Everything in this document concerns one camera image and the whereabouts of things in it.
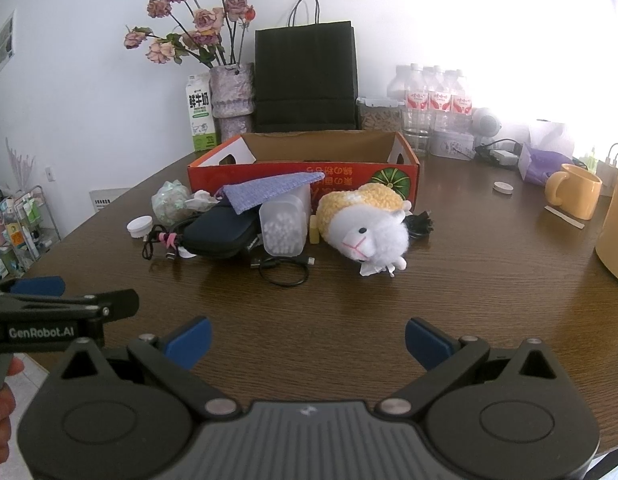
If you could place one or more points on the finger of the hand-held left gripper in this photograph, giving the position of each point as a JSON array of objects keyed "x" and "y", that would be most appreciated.
[
  {"x": 39, "y": 285},
  {"x": 114, "y": 302}
]

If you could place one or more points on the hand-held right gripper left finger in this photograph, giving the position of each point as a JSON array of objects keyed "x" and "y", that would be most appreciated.
[{"x": 191, "y": 340}]

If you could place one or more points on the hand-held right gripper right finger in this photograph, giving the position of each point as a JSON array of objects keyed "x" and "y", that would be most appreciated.
[{"x": 426, "y": 342}]

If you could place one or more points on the white bottle cap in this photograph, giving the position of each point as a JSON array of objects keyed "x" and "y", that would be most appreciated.
[{"x": 140, "y": 225}]

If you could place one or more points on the small white tissue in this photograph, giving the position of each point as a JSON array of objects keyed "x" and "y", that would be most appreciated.
[{"x": 371, "y": 270}]

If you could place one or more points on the black zip pouch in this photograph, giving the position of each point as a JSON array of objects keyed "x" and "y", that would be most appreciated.
[{"x": 214, "y": 232}]

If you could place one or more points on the green plastic bag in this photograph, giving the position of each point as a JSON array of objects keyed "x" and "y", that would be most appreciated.
[{"x": 170, "y": 200}]

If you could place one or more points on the white yellow plush sheep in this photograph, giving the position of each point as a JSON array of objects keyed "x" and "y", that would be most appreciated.
[{"x": 369, "y": 232}]

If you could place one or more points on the clear cotton swab container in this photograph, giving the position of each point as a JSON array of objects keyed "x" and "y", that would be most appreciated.
[{"x": 284, "y": 230}]

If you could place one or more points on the yellow eraser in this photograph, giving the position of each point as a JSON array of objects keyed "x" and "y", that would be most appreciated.
[{"x": 315, "y": 232}]

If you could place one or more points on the purple cloth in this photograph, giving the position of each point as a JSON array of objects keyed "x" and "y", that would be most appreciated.
[{"x": 269, "y": 190}]

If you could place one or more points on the orange cardboard box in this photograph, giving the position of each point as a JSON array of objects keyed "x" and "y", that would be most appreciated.
[{"x": 349, "y": 175}]

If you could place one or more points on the brown wooden desktop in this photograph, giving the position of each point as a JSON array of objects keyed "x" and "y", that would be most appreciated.
[{"x": 309, "y": 300}]

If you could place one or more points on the person's left hand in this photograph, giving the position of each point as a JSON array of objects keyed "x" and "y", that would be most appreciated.
[{"x": 1, "y": 405}]

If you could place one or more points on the metal shelf rack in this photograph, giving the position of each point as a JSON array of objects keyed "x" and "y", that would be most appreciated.
[{"x": 24, "y": 230}]

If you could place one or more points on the dried pampas grass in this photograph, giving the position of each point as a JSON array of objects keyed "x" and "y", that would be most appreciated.
[{"x": 21, "y": 170}]

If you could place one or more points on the white round cap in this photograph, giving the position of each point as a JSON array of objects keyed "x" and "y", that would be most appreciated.
[{"x": 503, "y": 187}]

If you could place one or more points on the white paper strip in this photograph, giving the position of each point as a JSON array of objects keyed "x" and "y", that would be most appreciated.
[{"x": 564, "y": 216}]

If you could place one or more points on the white printed tin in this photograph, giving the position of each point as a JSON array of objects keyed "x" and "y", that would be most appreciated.
[{"x": 451, "y": 147}]

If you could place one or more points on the white power adapter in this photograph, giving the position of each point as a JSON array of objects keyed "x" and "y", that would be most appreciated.
[{"x": 504, "y": 156}]

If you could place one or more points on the clear glass cup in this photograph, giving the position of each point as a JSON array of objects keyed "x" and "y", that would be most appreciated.
[{"x": 416, "y": 140}]

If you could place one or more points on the purple tissue box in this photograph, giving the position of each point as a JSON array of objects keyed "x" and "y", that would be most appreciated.
[{"x": 539, "y": 165}]

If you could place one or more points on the white green milk carton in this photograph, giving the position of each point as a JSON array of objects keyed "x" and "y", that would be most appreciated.
[{"x": 201, "y": 110}]

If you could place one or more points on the yellow mug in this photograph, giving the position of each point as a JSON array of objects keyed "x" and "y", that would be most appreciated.
[{"x": 579, "y": 190}]

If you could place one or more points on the clear grain container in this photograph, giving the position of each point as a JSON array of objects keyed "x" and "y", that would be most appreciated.
[{"x": 379, "y": 117}]

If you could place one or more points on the purple textured vase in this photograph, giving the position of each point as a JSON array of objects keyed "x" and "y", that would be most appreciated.
[{"x": 231, "y": 95}]

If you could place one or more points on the wrapped water bottle pack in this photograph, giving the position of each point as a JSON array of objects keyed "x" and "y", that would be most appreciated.
[{"x": 429, "y": 100}]

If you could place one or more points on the small green bottle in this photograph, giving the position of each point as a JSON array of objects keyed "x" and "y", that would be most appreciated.
[{"x": 591, "y": 162}]

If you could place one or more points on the black paper bag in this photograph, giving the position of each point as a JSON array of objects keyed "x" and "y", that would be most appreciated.
[{"x": 304, "y": 75}]

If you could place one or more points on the dried pink rose bouquet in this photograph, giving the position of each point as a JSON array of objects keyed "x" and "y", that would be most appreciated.
[{"x": 206, "y": 20}]

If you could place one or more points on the white wall vent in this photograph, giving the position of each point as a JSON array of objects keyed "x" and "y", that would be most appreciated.
[{"x": 109, "y": 199}]

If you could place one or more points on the white wall socket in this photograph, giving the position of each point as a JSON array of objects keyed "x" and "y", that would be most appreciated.
[{"x": 50, "y": 174}]

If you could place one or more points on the white round camera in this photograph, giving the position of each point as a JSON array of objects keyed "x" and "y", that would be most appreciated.
[{"x": 486, "y": 122}]

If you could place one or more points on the wall notice sheet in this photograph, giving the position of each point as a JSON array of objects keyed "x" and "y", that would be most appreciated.
[{"x": 5, "y": 40}]

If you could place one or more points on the white wall charger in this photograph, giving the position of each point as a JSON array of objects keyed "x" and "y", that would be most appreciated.
[{"x": 609, "y": 172}]

